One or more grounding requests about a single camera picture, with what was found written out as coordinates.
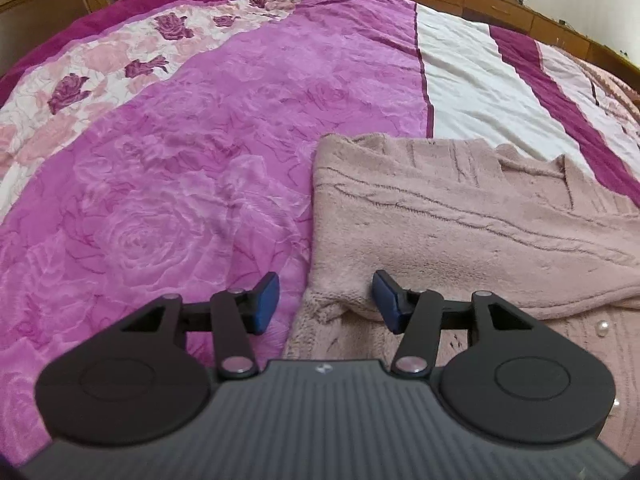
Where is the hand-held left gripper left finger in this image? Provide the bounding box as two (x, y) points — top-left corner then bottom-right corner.
(120, 271), (281, 380)

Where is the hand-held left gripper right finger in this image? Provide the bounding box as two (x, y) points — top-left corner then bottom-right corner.
(371, 269), (534, 376)

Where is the pink knitted sweater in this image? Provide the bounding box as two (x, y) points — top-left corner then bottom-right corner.
(284, 132), (640, 461)

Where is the striped floral bedspread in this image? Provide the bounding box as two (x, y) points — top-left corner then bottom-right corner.
(0, 0), (640, 466)

